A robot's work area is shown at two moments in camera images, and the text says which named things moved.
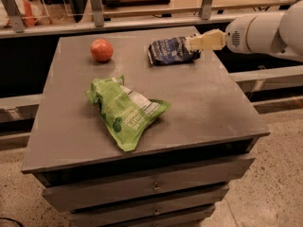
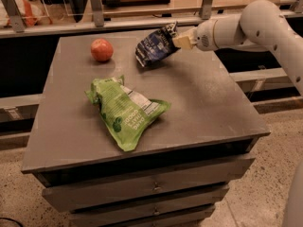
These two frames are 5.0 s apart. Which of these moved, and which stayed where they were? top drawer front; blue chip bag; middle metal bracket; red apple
Moved: blue chip bag
Stayed: middle metal bracket; top drawer front; red apple
